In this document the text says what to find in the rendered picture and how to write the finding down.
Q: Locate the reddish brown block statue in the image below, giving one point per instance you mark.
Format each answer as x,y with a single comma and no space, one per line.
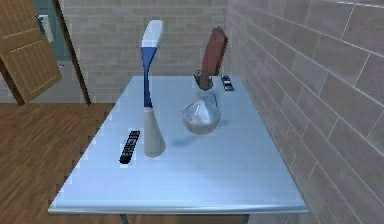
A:
213,53

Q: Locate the small black remote control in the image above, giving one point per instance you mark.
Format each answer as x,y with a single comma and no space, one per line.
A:
227,83

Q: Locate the brown wooden room door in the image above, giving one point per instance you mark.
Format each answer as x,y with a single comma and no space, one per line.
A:
23,50

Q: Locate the long black remote control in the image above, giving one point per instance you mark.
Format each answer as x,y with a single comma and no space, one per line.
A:
129,146

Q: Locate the clear glass jar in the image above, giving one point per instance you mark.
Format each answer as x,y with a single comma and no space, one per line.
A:
201,115

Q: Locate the shiny blue-grey metal table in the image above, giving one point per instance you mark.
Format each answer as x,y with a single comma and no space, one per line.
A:
206,170

